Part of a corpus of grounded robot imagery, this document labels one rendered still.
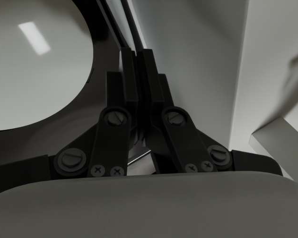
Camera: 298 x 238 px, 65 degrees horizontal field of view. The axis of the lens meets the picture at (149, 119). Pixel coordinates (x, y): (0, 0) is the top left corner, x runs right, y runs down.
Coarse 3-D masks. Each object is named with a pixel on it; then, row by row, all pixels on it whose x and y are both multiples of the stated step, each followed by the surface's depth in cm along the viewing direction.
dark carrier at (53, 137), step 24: (72, 0) 11; (96, 24) 13; (96, 48) 14; (96, 72) 15; (96, 96) 17; (48, 120) 16; (72, 120) 18; (96, 120) 19; (0, 144) 16; (24, 144) 17; (48, 144) 18
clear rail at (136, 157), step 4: (140, 152) 27; (144, 152) 27; (148, 152) 27; (132, 156) 27; (136, 156) 27; (140, 156) 27; (144, 156) 27; (128, 160) 27; (132, 160) 27; (136, 160) 27; (128, 164) 27
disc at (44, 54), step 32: (0, 0) 10; (32, 0) 11; (64, 0) 11; (0, 32) 11; (32, 32) 12; (64, 32) 12; (0, 64) 12; (32, 64) 13; (64, 64) 14; (0, 96) 13; (32, 96) 14; (64, 96) 15; (0, 128) 15
